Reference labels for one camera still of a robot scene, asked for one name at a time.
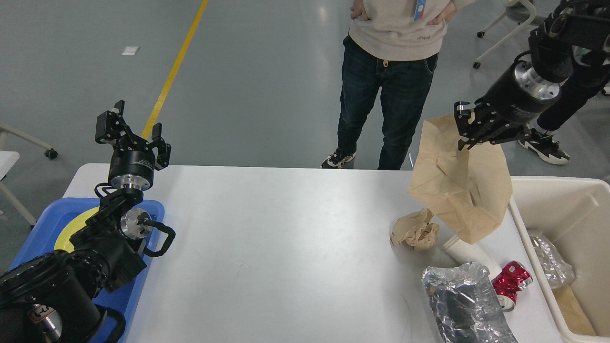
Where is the person in beige sweater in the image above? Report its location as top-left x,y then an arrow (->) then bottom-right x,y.
321,0 -> 470,170

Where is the brown paper ball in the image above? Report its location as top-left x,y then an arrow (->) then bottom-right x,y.
391,208 -> 439,251

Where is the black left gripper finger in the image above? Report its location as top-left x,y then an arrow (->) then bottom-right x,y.
94,100 -> 141,148
150,123 -> 172,170

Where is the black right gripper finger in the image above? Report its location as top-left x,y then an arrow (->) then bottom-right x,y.
470,125 -> 532,149
454,101 -> 506,151

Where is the yellow plastic plate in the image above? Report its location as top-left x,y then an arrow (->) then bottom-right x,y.
53,207 -> 99,252

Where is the white paper cup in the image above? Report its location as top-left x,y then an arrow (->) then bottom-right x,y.
440,236 -> 502,280

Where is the person in black trousers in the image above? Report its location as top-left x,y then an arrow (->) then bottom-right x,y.
517,47 -> 610,165

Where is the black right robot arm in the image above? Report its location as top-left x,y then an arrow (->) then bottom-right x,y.
455,0 -> 610,150

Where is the beige plastic bin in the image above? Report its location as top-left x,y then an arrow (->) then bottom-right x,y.
509,176 -> 610,343

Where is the brown paper bag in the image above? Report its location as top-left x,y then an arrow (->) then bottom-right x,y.
408,114 -> 512,244

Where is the crushed red soda can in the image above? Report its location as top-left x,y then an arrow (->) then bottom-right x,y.
491,261 -> 532,313

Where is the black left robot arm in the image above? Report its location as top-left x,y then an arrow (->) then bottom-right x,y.
0,100 -> 176,343

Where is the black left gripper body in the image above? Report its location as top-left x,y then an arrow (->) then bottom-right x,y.
108,143 -> 155,191

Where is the silver foil bag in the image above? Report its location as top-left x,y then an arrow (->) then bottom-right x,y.
421,262 -> 517,343

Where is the clear plastic wrap in bin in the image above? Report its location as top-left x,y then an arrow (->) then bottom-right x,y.
528,230 -> 576,289

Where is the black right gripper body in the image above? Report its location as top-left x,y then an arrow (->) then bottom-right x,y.
477,61 -> 560,125

